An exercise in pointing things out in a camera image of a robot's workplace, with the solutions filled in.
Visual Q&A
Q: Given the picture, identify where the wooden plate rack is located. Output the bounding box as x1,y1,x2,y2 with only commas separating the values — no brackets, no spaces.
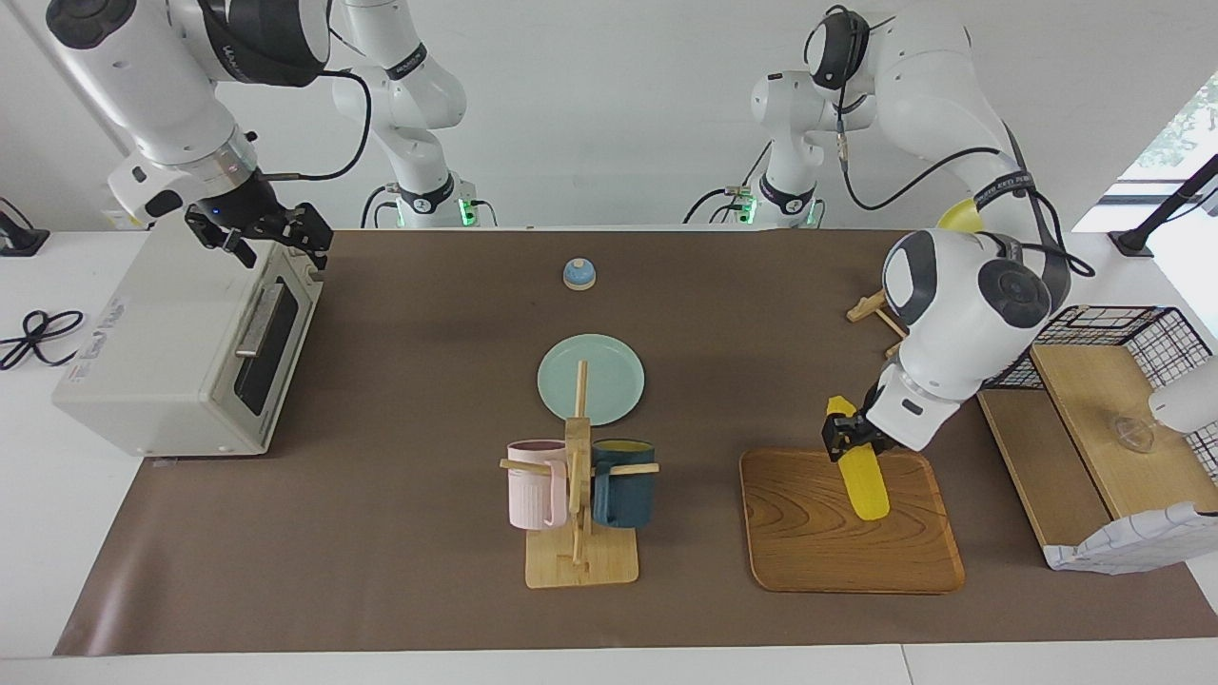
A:
846,290,910,360

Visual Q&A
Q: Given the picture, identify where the small black clamp mount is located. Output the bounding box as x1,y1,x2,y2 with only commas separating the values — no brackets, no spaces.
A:
0,197,50,258

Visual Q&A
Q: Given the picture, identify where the dark teal mug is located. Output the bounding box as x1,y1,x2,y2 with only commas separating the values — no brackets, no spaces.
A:
592,439,657,530

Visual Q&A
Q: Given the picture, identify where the black base cable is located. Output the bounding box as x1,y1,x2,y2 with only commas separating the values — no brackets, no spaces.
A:
360,184,401,229
683,187,736,226

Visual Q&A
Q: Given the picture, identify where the brown table mat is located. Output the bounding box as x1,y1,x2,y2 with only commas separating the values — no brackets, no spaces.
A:
52,228,1218,657

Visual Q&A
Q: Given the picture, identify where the white toaster oven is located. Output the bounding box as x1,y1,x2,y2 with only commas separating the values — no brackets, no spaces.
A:
52,224,324,460

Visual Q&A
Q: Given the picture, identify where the white checked cloth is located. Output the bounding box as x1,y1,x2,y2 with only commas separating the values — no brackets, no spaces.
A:
1043,502,1218,575

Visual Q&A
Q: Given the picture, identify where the white cylindrical object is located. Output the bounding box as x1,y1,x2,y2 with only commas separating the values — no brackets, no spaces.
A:
1148,357,1218,436

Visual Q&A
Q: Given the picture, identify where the pink mug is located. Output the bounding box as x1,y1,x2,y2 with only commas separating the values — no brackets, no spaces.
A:
505,440,569,531

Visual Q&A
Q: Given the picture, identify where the glass oven door with handle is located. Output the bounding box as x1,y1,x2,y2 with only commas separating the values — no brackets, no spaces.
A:
217,252,323,450

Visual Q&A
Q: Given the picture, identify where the small clear glass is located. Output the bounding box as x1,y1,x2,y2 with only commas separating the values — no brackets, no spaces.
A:
1113,414,1158,455

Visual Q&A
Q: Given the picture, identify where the black wire wooden shelf rack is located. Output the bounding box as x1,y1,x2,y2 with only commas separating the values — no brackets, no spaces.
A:
973,304,1218,572

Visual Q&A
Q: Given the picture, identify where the coiled black cable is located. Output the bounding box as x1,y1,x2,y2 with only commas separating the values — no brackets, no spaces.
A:
0,309,87,372

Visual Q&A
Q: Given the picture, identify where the brown wooden tray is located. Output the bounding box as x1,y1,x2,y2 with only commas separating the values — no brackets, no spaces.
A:
739,449,966,596

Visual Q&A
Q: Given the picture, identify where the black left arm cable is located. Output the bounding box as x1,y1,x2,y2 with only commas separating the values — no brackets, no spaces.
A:
804,5,1095,279

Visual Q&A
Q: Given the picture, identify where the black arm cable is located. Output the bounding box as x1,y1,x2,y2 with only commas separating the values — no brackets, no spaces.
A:
804,5,1095,279
262,68,372,182

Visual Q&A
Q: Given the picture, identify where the wooden mug rack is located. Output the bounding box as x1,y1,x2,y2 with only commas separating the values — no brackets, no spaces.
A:
500,360,660,589

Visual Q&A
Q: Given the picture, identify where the black right base cable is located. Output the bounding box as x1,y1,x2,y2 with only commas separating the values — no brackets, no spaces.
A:
360,184,401,229

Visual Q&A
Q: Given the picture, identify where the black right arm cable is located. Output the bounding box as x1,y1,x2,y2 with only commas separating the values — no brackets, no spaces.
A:
262,68,372,182

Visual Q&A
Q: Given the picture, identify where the yellow plate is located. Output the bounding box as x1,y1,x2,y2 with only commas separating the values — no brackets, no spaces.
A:
937,198,983,235

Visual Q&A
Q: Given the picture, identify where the black angled stand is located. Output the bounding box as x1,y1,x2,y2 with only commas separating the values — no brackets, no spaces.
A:
1107,154,1218,258

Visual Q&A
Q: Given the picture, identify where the light green plate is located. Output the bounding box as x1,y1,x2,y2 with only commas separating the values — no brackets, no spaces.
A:
538,333,646,427

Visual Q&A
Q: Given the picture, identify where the black left base cable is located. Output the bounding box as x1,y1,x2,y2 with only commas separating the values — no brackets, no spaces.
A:
683,187,736,226

